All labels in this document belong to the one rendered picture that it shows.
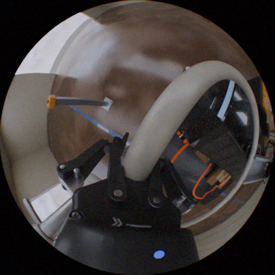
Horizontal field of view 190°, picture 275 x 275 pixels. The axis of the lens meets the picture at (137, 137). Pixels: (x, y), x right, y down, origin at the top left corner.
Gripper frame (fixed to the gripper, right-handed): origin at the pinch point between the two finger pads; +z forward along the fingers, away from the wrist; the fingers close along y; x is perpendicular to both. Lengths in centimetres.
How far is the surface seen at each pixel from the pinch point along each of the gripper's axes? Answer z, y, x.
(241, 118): 9, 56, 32
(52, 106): 42, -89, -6
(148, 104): 117, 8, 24
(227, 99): 15, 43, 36
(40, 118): 260, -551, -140
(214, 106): 22, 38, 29
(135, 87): 124, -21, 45
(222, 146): 20, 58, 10
